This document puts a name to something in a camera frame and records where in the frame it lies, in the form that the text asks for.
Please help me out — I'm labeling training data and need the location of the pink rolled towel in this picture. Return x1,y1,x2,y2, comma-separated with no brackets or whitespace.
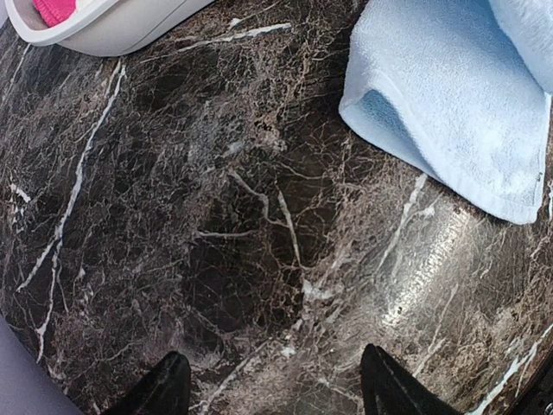
33,0,78,28

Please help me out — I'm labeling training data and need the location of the white plastic basin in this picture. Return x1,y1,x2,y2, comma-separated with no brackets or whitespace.
4,0,211,57

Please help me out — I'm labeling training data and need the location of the light blue towel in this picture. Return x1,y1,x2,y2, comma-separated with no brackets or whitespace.
339,1,552,225

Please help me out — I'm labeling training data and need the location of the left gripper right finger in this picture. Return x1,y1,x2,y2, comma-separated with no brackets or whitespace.
360,343,461,415

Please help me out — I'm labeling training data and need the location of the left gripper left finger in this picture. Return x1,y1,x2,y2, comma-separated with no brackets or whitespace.
104,351,191,415

